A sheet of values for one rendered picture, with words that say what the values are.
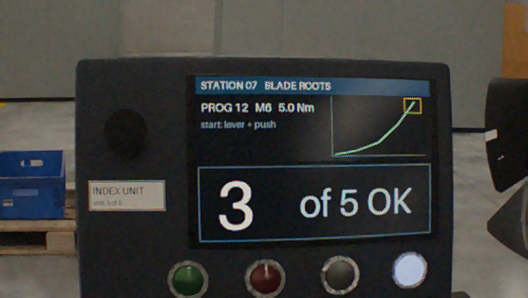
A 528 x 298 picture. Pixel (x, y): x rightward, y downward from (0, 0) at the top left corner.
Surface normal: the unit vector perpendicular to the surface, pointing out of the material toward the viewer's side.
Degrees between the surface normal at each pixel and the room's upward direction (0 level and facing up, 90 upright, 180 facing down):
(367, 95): 75
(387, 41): 90
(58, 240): 90
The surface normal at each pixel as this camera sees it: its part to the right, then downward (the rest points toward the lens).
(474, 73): 0.11, 0.23
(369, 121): 0.16, -0.03
